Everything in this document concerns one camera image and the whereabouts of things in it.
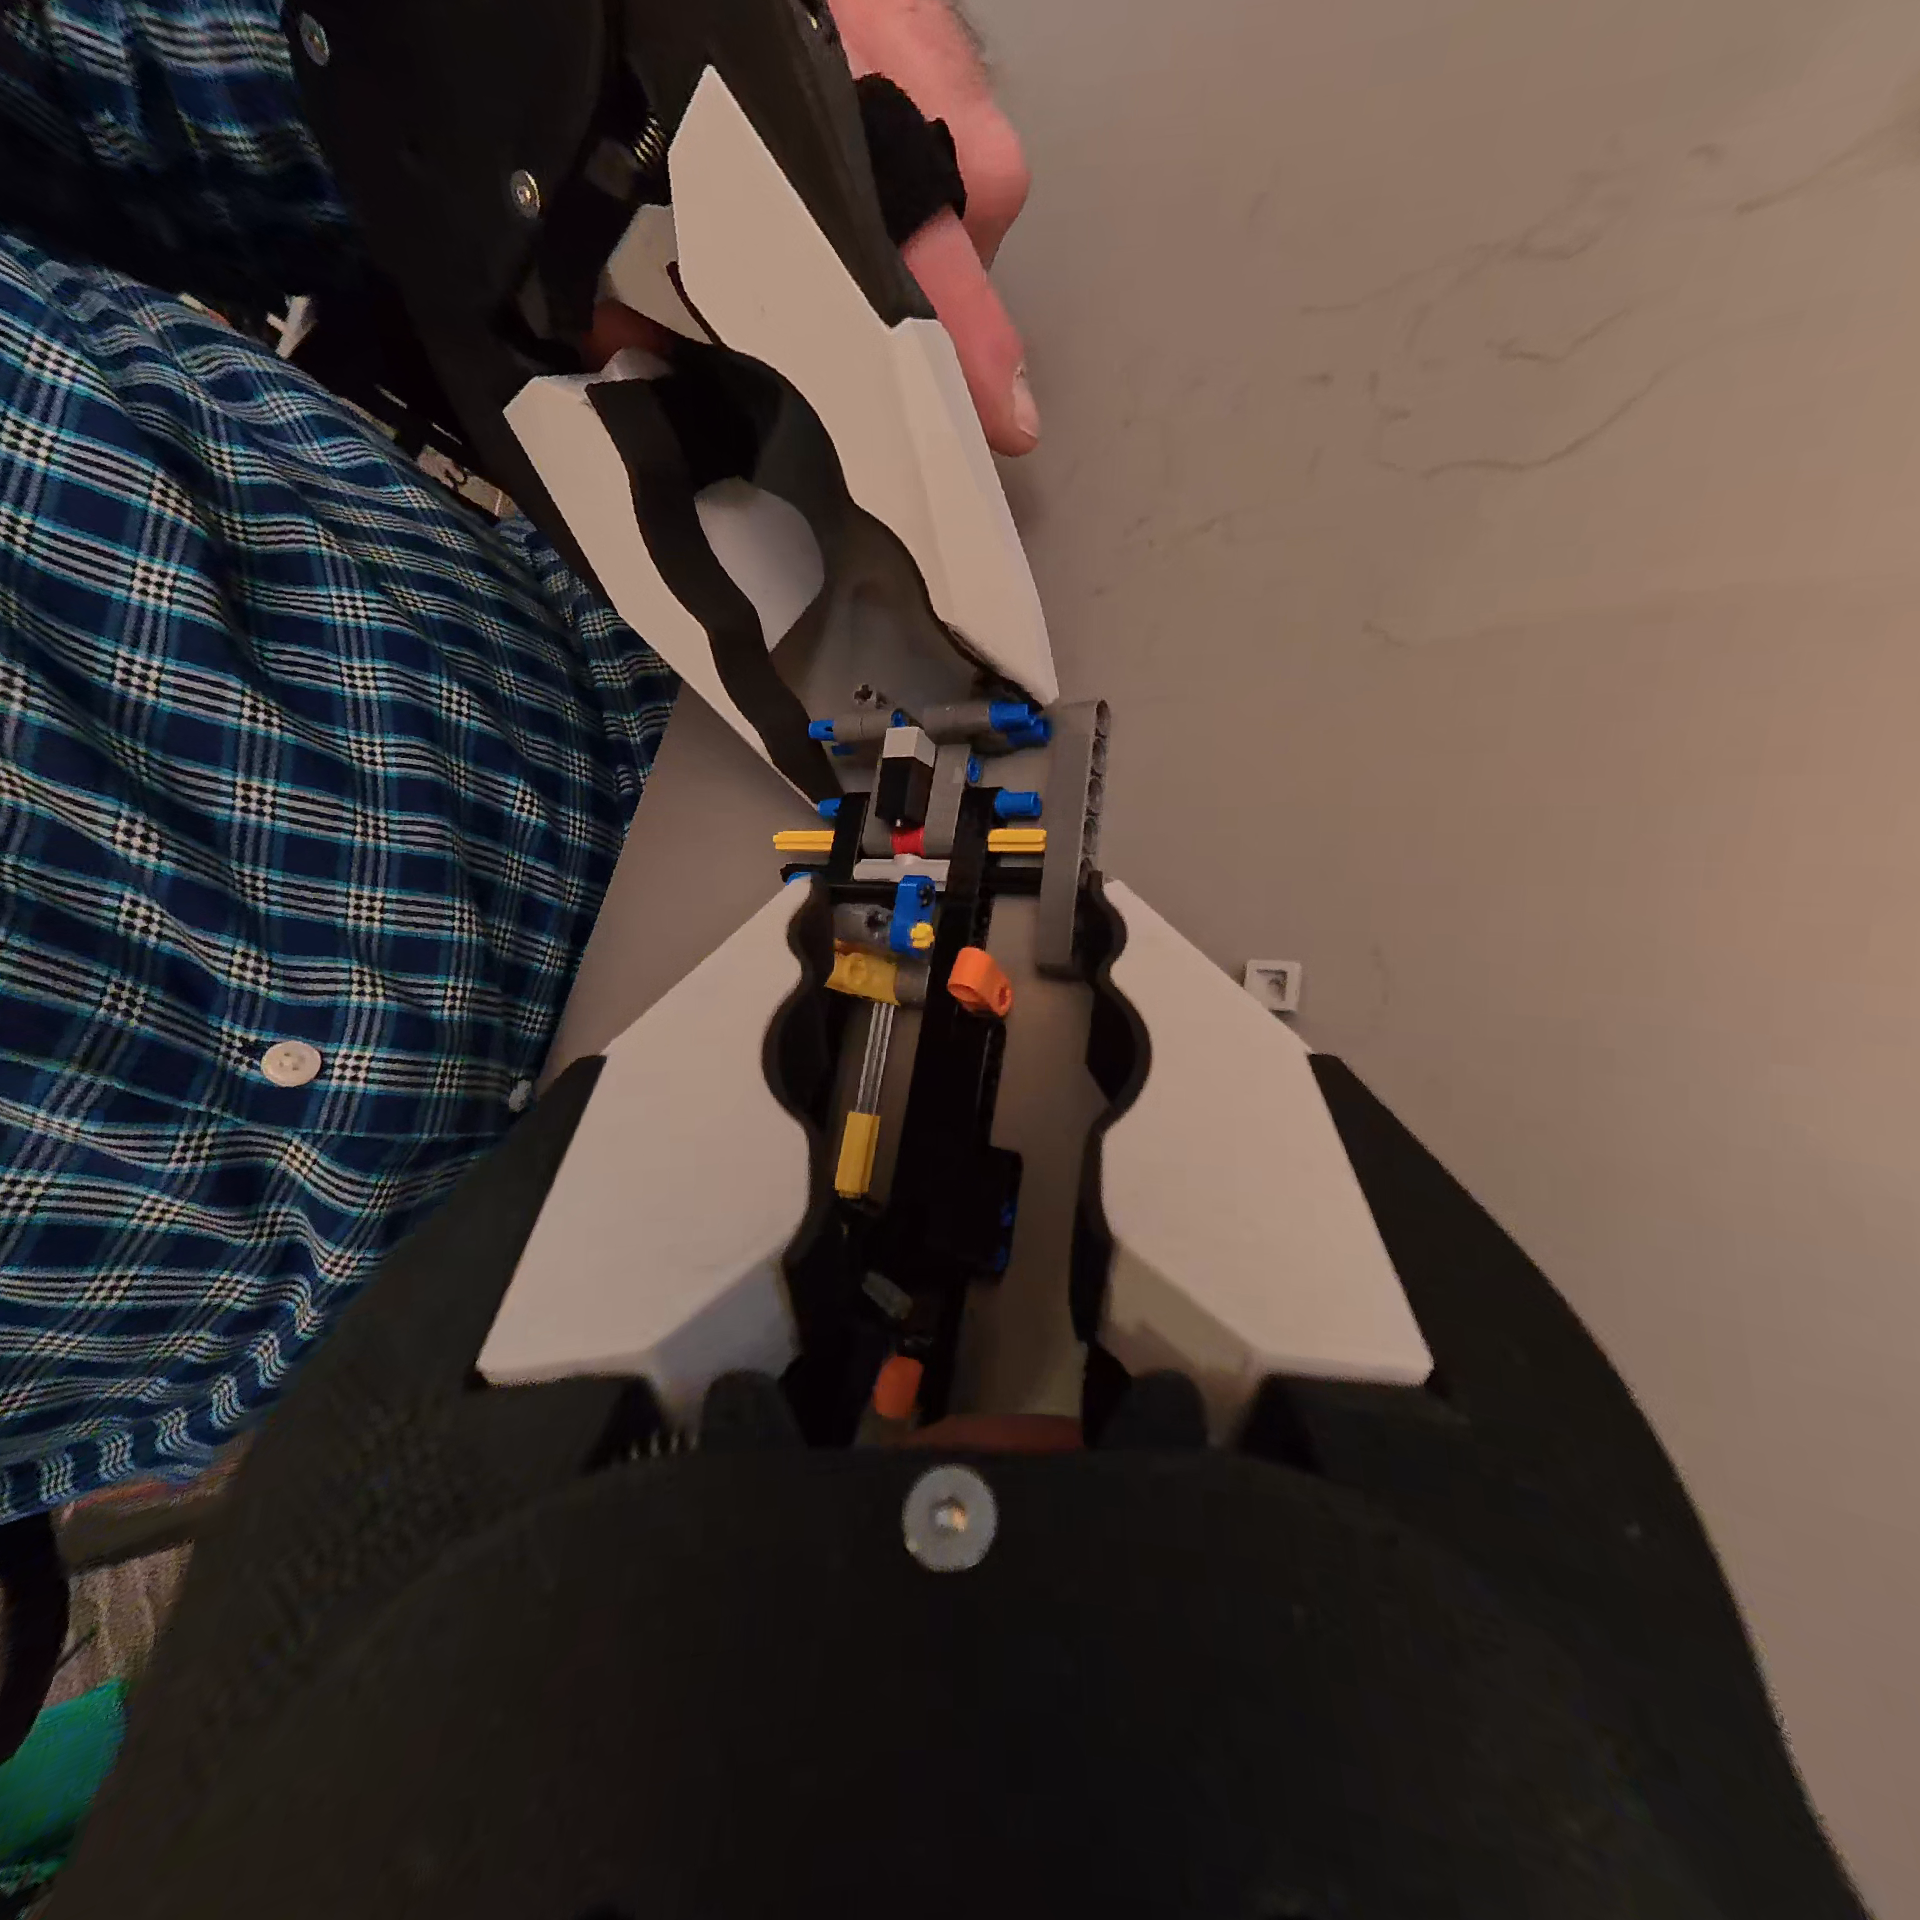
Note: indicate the blue plaid shirt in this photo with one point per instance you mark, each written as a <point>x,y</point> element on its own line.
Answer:
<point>225,749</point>

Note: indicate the black lego model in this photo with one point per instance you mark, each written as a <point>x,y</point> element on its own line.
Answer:
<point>961,1050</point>

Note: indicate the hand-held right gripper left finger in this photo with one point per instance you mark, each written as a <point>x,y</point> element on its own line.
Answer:
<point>645,1201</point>

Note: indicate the green cloth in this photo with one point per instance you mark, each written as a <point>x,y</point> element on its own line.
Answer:
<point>59,1769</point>

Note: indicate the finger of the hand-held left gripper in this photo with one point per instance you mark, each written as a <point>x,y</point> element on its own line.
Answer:
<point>608,509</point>
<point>810,269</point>

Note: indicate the grey lego beam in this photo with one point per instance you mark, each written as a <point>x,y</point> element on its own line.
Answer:
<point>1072,840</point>

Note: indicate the person's left hand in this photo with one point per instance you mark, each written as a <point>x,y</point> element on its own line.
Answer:
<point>989,284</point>

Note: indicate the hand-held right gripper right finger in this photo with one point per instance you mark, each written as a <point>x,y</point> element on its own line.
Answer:
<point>1260,1201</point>

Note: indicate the small white lego piece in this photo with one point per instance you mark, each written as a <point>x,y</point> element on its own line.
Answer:
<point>1270,984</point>

